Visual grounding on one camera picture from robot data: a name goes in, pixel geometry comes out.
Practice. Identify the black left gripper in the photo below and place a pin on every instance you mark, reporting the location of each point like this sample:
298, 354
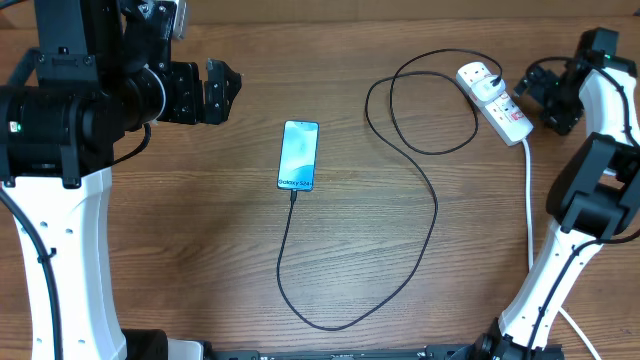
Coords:
190, 106

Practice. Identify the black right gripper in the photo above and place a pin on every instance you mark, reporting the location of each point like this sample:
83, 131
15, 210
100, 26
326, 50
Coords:
564, 122

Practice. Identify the smartphone with blue-white screen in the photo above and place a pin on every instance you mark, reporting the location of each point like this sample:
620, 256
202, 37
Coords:
298, 156

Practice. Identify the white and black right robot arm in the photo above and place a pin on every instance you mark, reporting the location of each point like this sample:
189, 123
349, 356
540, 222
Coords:
592, 201

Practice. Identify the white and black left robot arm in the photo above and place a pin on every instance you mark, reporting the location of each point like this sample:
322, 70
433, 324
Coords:
101, 69

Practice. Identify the white charger adapter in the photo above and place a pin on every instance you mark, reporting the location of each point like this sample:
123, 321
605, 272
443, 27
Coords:
488, 88

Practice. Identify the white power strip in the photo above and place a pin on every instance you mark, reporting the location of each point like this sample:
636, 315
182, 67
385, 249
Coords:
502, 113

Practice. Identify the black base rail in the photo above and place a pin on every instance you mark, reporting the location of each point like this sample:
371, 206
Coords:
350, 354

